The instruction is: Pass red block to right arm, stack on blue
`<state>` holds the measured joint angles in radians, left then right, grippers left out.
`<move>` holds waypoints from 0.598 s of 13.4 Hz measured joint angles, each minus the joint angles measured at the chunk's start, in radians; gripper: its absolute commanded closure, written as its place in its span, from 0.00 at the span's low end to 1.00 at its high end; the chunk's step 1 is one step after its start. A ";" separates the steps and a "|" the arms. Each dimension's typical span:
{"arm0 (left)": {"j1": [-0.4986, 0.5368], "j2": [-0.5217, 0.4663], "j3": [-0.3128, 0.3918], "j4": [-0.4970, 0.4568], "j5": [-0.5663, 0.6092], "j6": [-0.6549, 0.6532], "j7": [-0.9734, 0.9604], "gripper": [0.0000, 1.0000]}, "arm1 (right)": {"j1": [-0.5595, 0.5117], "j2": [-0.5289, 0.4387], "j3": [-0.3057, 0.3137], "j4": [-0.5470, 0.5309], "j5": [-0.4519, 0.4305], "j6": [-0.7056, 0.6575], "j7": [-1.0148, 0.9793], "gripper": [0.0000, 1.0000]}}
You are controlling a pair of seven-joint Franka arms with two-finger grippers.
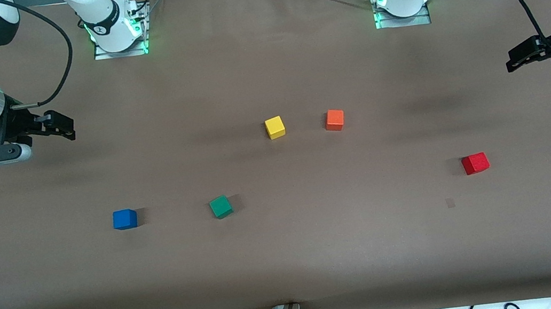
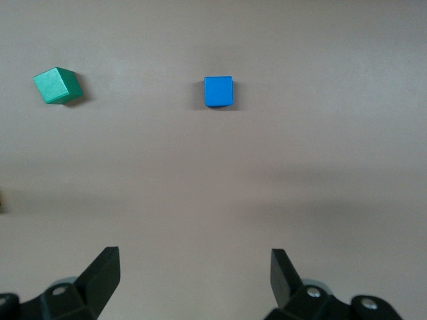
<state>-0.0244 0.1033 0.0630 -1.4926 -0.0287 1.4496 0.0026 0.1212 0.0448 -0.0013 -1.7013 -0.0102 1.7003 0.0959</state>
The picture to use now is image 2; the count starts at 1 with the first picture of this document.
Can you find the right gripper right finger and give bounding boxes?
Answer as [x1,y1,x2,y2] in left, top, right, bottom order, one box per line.
[263,248,403,320]

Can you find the green wooden cube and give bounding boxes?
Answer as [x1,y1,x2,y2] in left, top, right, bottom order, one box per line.
[32,66,83,105]

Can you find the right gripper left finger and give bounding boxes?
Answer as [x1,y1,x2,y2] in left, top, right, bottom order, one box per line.
[0,246,121,320]

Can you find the blue wooden cube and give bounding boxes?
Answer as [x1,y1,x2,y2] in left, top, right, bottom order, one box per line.
[203,75,234,108]

